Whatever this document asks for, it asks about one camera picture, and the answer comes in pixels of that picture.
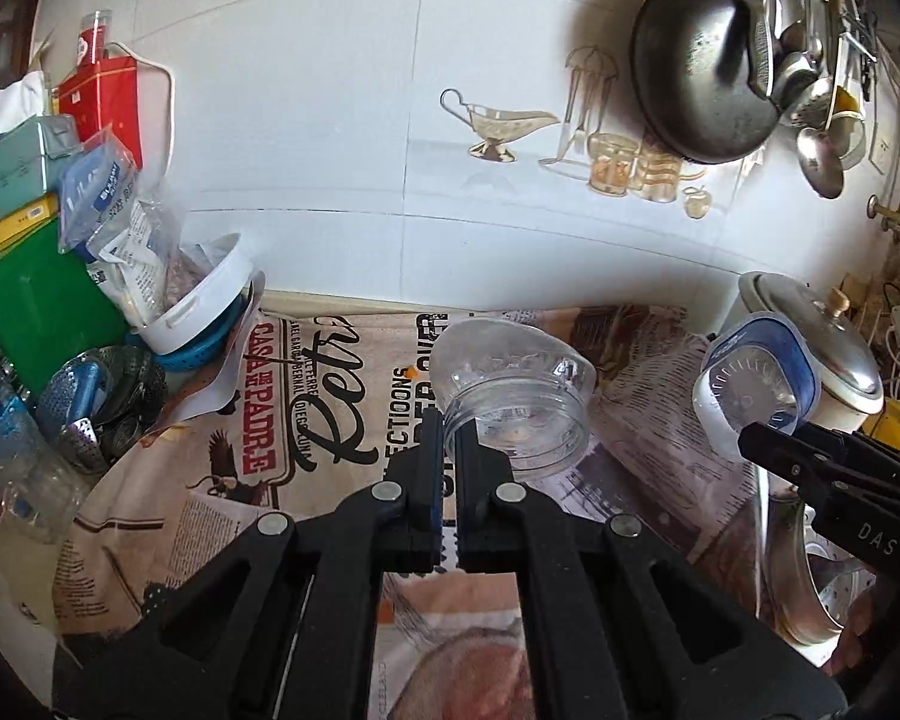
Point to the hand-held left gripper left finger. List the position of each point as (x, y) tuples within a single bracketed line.
[(431, 465)]

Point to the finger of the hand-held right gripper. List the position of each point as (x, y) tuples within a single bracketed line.
[(780, 446), (885, 457)]

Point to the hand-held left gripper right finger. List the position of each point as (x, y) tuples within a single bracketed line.
[(471, 480)]

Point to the blue white plastic container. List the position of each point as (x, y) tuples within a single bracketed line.
[(742, 390)]

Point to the clear plastic jar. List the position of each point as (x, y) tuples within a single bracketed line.
[(510, 382)]

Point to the person's right hand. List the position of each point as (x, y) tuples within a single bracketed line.
[(855, 634)]

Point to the white rice cooker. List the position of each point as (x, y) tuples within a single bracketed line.
[(855, 409)]

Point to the steel pot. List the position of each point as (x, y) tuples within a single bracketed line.
[(832, 604)]

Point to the metal cooker lid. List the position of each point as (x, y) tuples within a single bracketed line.
[(832, 345)]

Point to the newspaper print tablecloth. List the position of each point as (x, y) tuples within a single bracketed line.
[(645, 465)]

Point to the blue plastic bowl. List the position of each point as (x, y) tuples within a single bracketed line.
[(202, 351)]

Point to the large metal ladle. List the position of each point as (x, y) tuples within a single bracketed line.
[(821, 161)]

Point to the white round container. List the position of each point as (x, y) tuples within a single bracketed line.
[(195, 292)]

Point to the metal steamer basket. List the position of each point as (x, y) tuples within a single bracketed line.
[(120, 397)]

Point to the white yellow mug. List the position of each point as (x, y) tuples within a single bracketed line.
[(849, 120)]

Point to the metal slotted skimmer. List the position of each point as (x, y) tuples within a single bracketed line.
[(816, 101)]

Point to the clear bag with white labels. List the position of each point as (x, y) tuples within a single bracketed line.
[(139, 262)]

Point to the dark metal wok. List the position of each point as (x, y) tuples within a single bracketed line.
[(697, 75)]

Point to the clear plastic bottle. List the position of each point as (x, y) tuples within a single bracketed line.
[(22, 465)]

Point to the green plastic board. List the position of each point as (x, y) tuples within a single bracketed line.
[(45, 307)]

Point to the blue plastic bag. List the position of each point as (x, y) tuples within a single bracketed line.
[(94, 187)]

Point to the yellow box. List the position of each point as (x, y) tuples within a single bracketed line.
[(15, 221)]

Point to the red paper bag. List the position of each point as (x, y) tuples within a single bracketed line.
[(105, 109)]

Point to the teal tin box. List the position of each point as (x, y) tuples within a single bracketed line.
[(15, 161)]

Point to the clear cup with red label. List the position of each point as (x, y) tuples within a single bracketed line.
[(94, 37)]

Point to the white cloth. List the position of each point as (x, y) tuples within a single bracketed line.
[(15, 105)]

